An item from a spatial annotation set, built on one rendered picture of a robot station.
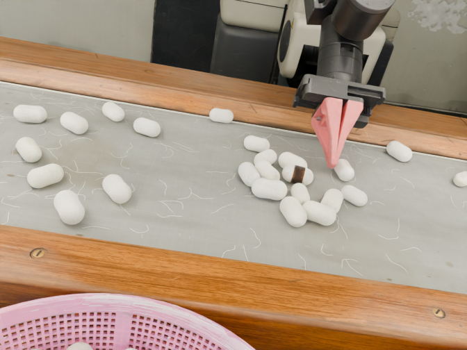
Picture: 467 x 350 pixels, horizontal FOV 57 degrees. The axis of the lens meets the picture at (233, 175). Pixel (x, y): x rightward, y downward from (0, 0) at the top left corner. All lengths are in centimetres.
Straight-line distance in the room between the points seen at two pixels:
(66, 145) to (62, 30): 217
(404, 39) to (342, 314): 251
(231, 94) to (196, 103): 6
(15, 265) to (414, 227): 39
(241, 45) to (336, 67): 83
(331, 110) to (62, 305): 36
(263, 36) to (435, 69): 172
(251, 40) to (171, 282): 110
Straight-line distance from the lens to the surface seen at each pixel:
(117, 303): 31
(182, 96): 63
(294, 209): 43
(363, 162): 60
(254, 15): 134
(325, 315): 33
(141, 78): 65
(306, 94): 53
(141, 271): 33
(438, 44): 287
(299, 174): 49
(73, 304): 31
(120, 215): 42
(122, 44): 261
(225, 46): 136
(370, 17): 54
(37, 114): 56
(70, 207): 39
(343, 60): 56
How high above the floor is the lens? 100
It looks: 32 degrees down
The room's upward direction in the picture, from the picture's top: 11 degrees clockwise
